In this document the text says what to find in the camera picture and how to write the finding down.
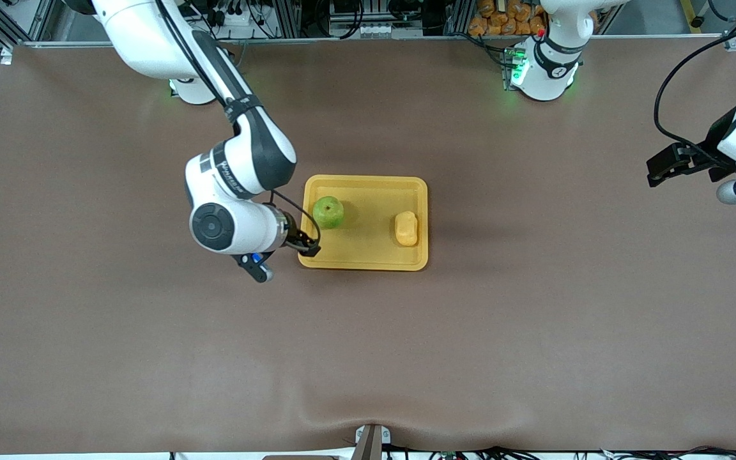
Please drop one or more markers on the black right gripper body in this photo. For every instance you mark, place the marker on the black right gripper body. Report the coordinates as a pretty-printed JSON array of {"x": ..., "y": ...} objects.
[{"x": 294, "y": 234}]

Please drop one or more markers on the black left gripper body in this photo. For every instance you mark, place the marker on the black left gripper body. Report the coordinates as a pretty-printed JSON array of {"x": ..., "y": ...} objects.
[{"x": 712, "y": 155}]

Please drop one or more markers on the green apple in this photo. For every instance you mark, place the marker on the green apple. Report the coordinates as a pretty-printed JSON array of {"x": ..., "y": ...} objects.
[{"x": 328, "y": 213}]

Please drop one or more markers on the yellow potato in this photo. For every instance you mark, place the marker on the yellow potato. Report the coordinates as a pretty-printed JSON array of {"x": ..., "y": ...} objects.
[{"x": 406, "y": 229}]

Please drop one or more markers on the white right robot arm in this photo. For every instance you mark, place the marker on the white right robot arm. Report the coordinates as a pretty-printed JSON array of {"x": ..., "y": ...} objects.
[{"x": 151, "y": 45}]

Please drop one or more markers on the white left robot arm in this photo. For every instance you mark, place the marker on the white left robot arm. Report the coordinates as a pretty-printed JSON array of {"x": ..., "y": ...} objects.
[{"x": 547, "y": 70}]

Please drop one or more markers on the yellow plastic tray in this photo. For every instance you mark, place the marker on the yellow plastic tray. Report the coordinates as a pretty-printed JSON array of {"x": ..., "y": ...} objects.
[{"x": 368, "y": 236}]

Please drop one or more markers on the brown table mat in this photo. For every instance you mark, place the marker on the brown table mat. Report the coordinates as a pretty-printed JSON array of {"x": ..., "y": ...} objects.
[{"x": 368, "y": 351}]

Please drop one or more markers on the yellow pole black foot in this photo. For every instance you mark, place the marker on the yellow pole black foot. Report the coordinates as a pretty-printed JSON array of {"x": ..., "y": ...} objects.
[{"x": 689, "y": 7}]

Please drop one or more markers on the white terminal block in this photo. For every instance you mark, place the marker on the white terminal block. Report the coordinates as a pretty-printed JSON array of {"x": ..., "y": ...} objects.
[{"x": 377, "y": 30}]

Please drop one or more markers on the white power strip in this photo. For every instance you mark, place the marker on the white power strip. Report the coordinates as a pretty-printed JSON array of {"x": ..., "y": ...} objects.
[{"x": 234, "y": 18}]

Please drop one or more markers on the orange packaged food pile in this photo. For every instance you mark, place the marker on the orange packaged food pile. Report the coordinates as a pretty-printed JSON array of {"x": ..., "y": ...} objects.
[{"x": 502, "y": 19}]

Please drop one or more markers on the black electronics unit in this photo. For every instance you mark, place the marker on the black electronics unit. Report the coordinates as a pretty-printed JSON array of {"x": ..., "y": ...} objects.
[{"x": 345, "y": 9}]

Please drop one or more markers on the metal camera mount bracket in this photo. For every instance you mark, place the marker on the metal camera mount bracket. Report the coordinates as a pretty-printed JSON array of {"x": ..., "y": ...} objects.
[{"x": 371, "y": 444}]

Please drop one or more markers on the aluminium table edge rail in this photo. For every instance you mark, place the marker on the aluminium table edge rail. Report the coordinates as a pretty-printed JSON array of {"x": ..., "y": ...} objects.
[{"x": 374, "y": 40}]

